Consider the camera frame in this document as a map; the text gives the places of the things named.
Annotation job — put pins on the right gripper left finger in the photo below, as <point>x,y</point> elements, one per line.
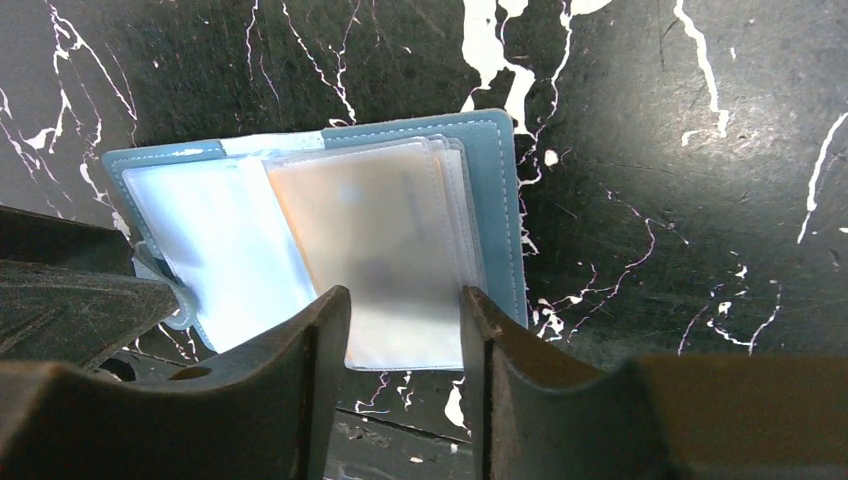
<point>262,410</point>

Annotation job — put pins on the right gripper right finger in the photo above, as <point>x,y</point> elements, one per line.
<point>538,413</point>

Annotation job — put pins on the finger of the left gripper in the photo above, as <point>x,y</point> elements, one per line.
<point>69,293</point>

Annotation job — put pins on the blue card holder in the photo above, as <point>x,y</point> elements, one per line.
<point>247,231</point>

